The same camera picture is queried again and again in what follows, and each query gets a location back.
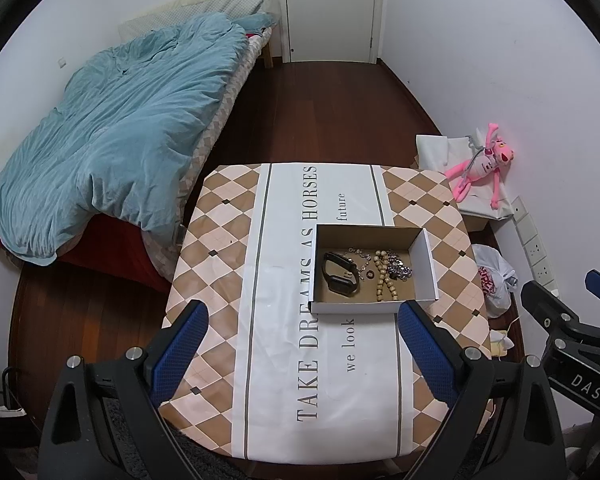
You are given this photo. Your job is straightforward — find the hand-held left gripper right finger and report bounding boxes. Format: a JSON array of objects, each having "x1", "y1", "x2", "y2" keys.
[{"x1": 397, "y1": 299, "x2": 568, "y2": 480}]

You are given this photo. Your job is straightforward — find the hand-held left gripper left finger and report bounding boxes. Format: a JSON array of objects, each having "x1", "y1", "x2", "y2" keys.
[{"x1": 37, "y1": 299, "x2": 211, "y2": 480}]

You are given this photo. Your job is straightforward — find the wooden bead bracelet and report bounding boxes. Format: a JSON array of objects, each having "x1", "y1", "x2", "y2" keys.
[{"x1": 372, "y1": 250, "x2": 401, "y2": 303}]

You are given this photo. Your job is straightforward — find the white cardboard box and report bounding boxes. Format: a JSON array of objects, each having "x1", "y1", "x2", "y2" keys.
[{"x1": 307, "y1": 223, "x2": 439, "y2": 315}]

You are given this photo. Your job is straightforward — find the silver chain necklace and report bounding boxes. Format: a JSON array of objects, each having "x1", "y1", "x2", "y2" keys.
[{"x1": 347, "y1": 247, "x2": 375, "y2": 271}]

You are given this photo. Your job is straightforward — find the silver rhinestone jewelry cluster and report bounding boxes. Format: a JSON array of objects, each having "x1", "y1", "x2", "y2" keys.
[{"x1": 386, "y1": 252, "x2": 413, "y2": 281}]

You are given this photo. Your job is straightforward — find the yellow tissue pack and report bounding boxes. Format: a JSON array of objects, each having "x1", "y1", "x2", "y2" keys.
[{"x1": 490, "y1": 329, "x2": 514, "y2": 360}]

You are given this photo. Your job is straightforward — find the white plastic bag red print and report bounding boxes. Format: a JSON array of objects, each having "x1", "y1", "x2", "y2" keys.
[{"x1": 472, "y1": 244, "x2": 520, "y2": 318}]

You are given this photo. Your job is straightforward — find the table with checkered tablecloth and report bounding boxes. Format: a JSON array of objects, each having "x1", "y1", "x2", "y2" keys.
[{"x1": 160, "y1": 161, "x2": 495, "y2": 461}]

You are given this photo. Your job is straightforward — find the black wrist watch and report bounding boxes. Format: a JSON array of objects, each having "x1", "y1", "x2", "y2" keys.
[{"x1": 321, "y1": 251, "x2": 361, "y2": 296}]

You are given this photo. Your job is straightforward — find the pink plush toy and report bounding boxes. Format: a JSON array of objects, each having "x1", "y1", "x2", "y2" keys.
[{"x1": 445, "y1": 122, "x2": 516, "y2": 210}]

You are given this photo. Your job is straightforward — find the white cloth covered box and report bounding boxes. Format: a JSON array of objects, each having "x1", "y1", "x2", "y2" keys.
[{"x1": 415, "y1": 132, "x2": 515, "y2": 233}]

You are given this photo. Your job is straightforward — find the bed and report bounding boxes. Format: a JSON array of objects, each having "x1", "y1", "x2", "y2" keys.
[{"x1": 0, "y1": 0, "x2": 281, "y2": 293}]

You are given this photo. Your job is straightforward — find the teal blanket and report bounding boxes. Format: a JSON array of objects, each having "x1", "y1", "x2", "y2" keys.
[{"x1": 0, "y1": 12, "x2": 275, "y2": 267}]

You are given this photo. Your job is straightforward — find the pale patterned pillow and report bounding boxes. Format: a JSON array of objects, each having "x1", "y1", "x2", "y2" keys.
[{"x1": 117, "y1": 0, "x2": 275, "y2": 41}]

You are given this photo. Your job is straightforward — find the white door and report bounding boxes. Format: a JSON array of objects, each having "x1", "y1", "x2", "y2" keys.
[{"x1": 275, "y1": 0, "x2": 388, "y2": 65}]

